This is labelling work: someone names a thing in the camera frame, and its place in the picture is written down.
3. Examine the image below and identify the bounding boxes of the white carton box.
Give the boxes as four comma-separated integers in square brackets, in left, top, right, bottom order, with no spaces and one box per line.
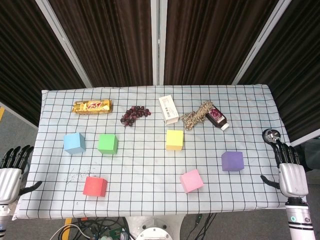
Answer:
[158,94,180,125]

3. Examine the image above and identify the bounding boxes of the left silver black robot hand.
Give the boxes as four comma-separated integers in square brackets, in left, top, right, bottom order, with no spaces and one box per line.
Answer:
[0,144,43,205]

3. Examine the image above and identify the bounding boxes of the dark red grape bunch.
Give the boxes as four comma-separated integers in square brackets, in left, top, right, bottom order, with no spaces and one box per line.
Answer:
[120,105,152,127]

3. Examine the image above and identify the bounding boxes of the black hanging cables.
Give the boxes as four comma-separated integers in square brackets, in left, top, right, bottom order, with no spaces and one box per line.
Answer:
[193,212,217,240]

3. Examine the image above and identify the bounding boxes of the beige twine rope bundle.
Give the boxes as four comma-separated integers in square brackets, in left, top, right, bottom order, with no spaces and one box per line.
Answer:
[180,100,214,131]

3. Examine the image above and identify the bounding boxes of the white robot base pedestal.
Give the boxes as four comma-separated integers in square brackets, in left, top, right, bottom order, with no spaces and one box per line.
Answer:
[124,214,186,240]

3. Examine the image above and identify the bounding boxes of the dark juice bottle white cap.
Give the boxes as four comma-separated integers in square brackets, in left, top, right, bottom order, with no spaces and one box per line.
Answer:
[205,106,230,132]

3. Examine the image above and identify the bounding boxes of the dark brown ribbed panel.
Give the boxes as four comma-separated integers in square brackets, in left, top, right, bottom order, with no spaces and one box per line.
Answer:
[163,0,280,86]
[237,0,320,142]
[0,0,86,126]
[48,0,154,88]

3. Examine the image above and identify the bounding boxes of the black floor cable tangle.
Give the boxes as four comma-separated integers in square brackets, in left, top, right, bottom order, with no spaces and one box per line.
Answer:
[72,216,128,240]

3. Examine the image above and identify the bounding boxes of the green foam cube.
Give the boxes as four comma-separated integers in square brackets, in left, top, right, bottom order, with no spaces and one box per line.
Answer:
[97,133,119,155]

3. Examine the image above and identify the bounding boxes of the gold snack package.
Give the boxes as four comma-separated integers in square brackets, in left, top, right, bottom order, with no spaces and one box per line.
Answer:
[71,99,113,116]

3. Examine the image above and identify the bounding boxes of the yellow foam cube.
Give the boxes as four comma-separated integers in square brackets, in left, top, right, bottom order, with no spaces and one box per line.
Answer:
[165,129,184,152]

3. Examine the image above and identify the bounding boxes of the light blue foam cube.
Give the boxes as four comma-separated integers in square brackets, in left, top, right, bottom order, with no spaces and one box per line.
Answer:
[63,132,87,155]

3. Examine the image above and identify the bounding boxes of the white partition frame post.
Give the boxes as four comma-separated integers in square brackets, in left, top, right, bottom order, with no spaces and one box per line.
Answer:
[231,0,292,86]
[34,0,93,88]
[150,0,168,86]

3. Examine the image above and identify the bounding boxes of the red foam cube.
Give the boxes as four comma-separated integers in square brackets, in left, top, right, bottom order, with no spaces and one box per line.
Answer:
[82,176,108,198]

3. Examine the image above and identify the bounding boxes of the green circuit board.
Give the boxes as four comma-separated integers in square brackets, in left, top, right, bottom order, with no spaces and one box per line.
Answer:
[108,227,126,238]

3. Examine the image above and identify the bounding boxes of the purple foam cube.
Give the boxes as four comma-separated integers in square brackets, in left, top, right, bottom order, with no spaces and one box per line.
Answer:
[221,151,245,172]

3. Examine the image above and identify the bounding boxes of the pink foam cube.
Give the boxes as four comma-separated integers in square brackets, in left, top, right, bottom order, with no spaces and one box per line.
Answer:
[179,169,204,194]

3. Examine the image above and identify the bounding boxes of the white black checkered tablecloth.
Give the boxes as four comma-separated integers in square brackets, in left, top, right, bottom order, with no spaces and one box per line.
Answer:
[12,83,292,221]

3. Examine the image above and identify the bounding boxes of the white floor cable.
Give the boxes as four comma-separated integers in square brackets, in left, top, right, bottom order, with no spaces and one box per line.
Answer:
[49,223,91,240]

